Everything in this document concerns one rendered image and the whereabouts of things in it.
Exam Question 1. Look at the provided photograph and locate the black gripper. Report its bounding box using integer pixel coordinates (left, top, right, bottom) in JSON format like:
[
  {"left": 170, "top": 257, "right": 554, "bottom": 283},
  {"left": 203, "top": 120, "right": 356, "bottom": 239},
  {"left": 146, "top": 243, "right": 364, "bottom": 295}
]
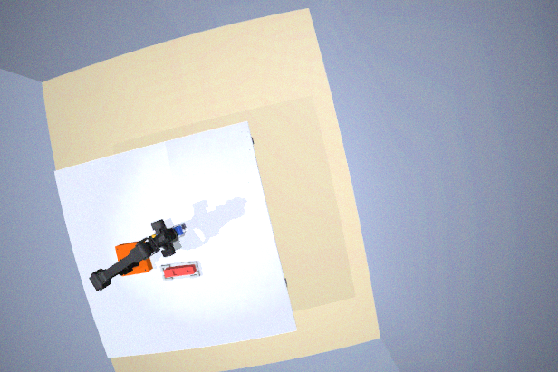
[{"left": 150, "top": 219, "right": 176, "bottom": 258}]

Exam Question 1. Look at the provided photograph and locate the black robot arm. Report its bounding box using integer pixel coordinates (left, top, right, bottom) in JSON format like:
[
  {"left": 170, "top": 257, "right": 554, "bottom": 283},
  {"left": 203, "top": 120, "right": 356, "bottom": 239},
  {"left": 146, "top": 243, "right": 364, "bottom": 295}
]
[{"left": 89, "top": 228, "right": 178, "bottom": 291}]

